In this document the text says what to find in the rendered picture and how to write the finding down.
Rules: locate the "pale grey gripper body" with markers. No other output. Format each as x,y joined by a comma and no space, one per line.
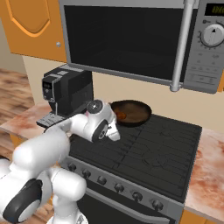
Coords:
113,133

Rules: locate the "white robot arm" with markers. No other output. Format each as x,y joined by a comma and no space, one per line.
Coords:
40,151

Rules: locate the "brown chicken drumstick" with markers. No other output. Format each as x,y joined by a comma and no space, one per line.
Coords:
122,116

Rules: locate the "black frying pan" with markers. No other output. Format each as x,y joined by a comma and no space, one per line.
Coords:
137,112

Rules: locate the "black and grey stove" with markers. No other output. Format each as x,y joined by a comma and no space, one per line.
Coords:
151,145

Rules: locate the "dark stove knob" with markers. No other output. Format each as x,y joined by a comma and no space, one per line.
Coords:
157,204
137,195
119,187
86,173
101,180
72,167

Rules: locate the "black coffee machine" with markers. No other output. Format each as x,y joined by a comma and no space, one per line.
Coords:
71,87

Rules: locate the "black oven door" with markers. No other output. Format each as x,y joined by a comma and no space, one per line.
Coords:
99,211

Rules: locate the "black microwave door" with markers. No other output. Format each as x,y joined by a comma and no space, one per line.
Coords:
122,38

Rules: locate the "orange base cupboard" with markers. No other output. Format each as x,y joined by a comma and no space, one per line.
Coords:
198,219
17,141

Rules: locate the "small silver cupboard knob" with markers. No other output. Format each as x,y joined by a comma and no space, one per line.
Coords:
58,44

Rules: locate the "grey microwave oven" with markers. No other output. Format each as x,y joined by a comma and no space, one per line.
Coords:
204,64

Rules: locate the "white microwave dial knob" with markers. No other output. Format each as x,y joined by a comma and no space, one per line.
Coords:
213,35

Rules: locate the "orange wall cupboard door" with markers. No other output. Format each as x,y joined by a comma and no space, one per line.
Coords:
32,26

